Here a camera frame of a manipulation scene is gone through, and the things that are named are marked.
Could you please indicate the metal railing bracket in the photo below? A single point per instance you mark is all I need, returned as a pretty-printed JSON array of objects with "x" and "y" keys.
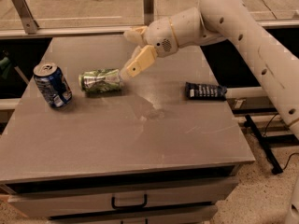
[
  {"x": 148, "y": 7},
  {"x": 28, "y": 22}
]

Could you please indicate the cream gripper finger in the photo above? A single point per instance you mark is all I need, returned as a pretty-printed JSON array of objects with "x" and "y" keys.
[
  {"x": 141, "y": 59},
  {"x": 135, "y": 35}
]

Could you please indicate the grey drawer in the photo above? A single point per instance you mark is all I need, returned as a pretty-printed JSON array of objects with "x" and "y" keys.
[
  {"x": 188, "y": 214},
  {"x": 160, "y": 194}
]

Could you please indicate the left metal railing bracket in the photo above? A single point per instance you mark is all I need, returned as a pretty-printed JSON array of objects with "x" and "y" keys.
[{"x": 28, "y": 22}]

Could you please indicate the middle metal railing bracket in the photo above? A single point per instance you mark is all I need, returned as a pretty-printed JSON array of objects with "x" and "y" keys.
[{"x": 148, "y": 7}]

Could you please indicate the black metal floor stand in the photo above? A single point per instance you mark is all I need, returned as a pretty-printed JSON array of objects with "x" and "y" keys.
[{"x": 266, "y": 142}]

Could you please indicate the blue soda can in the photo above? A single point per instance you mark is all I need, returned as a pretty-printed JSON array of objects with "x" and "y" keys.
[{"x": 52, "y": 84}]

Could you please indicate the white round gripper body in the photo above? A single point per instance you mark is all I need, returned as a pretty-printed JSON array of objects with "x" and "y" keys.
[{"x": 159, "y": 34}]

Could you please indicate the grey upper drawer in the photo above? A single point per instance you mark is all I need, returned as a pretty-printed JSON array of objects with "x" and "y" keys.
[{"x": 160, "y": 194}]

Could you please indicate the horizontal metal rail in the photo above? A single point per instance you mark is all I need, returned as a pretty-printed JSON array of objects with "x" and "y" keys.
[{"x": 113, "y": 30}]

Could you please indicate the green soda can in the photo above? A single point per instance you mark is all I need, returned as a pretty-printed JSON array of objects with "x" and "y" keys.
[{"x": 103, "y": 80}]

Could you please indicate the black upper drawer handle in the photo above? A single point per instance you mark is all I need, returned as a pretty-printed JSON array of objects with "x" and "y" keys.
[{"x": 130, "y": 202}]

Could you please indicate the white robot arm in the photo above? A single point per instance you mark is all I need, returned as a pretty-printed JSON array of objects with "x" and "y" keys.
[{"x": 274, "y": 66}]

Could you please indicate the dark blue snack packet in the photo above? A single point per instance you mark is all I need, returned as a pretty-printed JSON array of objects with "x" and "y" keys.
[{"x": 195, "y": 91}]

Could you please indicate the grey lower drawer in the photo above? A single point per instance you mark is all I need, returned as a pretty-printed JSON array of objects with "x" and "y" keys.
[{"x": 188, "y": 214}]

